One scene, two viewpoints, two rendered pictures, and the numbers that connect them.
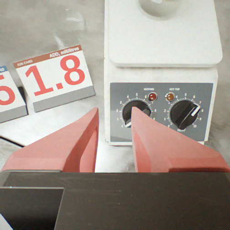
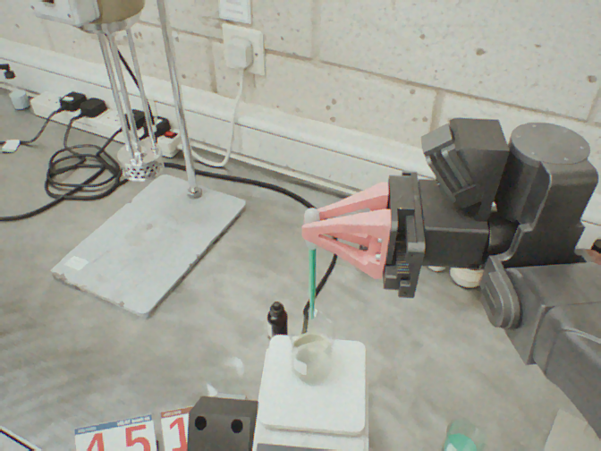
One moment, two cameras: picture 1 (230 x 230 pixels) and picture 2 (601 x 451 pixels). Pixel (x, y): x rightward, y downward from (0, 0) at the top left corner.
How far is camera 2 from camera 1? 0.43 m
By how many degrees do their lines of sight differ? 35
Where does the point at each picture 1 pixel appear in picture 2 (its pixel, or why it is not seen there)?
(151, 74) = (299, 438)
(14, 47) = (157, 391)
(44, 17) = (198, 358)
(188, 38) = (334, 404)
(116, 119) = not seen: outside the picture
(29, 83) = (171, 437)
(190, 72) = (338, 439)
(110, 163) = not seen: outside the picture
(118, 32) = (270, 394)
